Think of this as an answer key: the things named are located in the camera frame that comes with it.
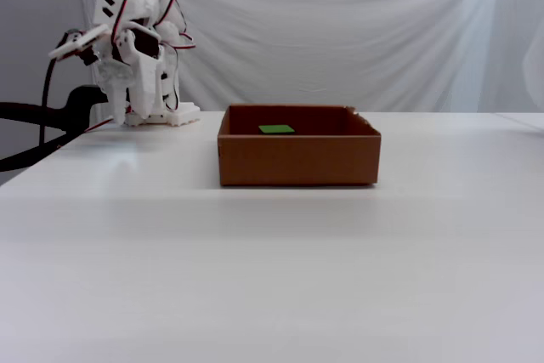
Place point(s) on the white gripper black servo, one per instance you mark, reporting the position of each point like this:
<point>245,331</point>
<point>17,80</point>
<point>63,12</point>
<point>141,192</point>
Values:
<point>145,75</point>

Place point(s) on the green cube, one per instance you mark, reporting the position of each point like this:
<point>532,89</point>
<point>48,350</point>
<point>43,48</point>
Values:
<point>276,128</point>

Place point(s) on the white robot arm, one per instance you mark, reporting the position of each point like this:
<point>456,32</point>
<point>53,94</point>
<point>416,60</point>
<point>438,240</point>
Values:
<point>170,40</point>

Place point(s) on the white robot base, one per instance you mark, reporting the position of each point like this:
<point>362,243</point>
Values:
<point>183,114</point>

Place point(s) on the brown cardboard box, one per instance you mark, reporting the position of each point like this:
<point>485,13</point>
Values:
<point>297,159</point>

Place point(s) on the black chair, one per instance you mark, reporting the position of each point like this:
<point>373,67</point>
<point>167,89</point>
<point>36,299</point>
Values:
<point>81,103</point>

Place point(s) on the white cloth backdrop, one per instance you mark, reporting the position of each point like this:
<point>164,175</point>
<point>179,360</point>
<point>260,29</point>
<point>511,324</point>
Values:
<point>340,40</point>

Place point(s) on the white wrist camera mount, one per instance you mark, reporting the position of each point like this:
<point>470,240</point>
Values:
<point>78,45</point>

